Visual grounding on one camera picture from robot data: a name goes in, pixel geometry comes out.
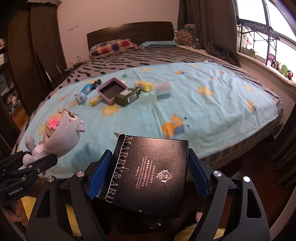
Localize black printed box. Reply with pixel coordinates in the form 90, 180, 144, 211
98, 134, 189, 219

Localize grey plush doll keychain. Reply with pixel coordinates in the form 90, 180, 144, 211
23, 109, 86, 168

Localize pink box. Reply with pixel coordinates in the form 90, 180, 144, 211
96, 78, 128, 105

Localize blue wet wipes pack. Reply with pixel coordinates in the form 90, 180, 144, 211
81, 79, 101, 95

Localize white ribbon spool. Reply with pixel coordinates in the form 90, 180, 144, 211
154, 81, 171, 100

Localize operator left hand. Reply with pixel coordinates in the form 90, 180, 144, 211
1, 200, 28, 226

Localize yellow fluffy garment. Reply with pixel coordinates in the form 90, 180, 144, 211
21, 196, 225, 241

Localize yellow glue stick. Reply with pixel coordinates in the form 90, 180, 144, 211
90, 95, 103, 106

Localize small blue plush toy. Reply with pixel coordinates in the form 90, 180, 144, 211
75, 92, 87, 105

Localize dark green small box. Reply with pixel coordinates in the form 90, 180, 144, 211
114, 87, 140, 106

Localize yellow bottle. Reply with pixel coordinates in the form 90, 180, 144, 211
133, 81, 154, 92

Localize black zigzag grey blanket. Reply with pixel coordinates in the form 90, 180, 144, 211
12, 46, 285, 153

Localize dark wooden wardrobe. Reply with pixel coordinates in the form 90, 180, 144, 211
0, 0, 68, 130

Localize windowsill toy figures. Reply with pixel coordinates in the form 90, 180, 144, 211
267, 53, 293, 81

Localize colourful checkered pillow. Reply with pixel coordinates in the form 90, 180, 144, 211
89, 39, 139, 58

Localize patterned brown cushion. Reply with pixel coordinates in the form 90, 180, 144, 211
174, 24, 201, 49

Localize teal pillow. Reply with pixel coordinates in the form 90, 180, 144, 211
139, 41, 178, 49

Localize black metal rack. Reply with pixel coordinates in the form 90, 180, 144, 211
236, 17, 280, 67

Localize dark brown curtain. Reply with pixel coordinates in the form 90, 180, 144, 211
178, 0, 240, 67

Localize dark wooden headboard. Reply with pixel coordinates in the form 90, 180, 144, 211
87, 21, 174, 48

